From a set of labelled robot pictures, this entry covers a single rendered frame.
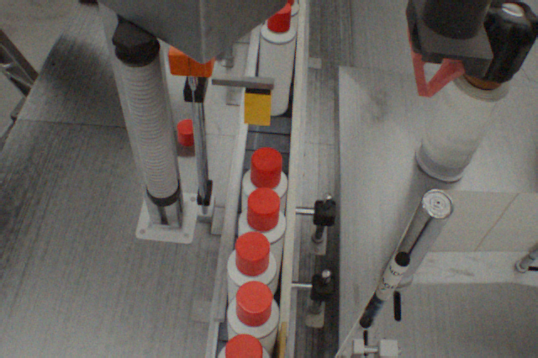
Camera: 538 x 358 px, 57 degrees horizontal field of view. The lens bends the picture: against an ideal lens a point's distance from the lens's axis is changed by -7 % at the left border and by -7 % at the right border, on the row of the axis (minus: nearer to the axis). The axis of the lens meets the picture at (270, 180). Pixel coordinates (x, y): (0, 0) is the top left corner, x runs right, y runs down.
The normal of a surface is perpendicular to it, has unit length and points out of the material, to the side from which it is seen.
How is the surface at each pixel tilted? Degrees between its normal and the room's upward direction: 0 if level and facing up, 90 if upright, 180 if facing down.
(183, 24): 90
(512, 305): 0
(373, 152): 0
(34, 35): 0
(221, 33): 90
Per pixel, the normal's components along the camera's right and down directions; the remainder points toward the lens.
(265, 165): 0.06, -0.61
